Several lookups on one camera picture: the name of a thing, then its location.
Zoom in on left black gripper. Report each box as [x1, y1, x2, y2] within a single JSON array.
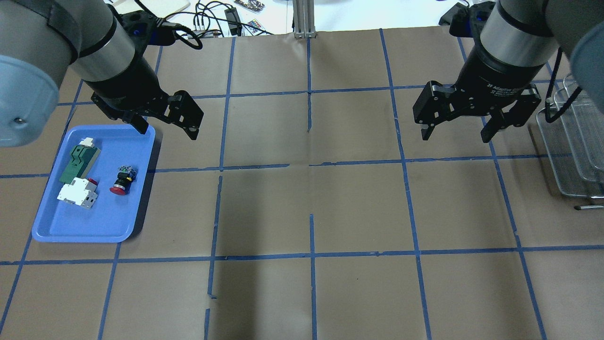
[[91, 71, 204, 141]]

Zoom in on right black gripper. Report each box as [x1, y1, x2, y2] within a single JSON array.
[[413, 57, 542, 144]]

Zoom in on red emergency stop button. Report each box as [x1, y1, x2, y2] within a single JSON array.
[[109, 166, 137, 196]]

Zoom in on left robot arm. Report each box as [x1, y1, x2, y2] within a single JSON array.
[[0, 0, 204, 148]]

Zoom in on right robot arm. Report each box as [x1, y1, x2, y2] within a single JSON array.
[[413, 0, 603, 143]]

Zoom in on blue plastic tray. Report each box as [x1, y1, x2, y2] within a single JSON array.
[[32, 124, 156, 243]]

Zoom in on white circuit breaker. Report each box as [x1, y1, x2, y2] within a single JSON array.
[[57, 177, 98, 209]]

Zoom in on beige plastic tray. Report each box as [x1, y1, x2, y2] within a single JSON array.
[[106, 0, 191, 17]]

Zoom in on black power adapter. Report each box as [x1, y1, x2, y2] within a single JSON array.
[[224, 7, 243, 36]]

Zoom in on green switch module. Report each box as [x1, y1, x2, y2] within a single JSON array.
[[59, 137, 101, 184]]

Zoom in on wire mesh shelf rack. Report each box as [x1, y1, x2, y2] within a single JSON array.
[[537, 91, 603, 201]]

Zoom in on aluminium frame post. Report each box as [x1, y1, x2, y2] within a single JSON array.
[[293, 0, 317, 39]]

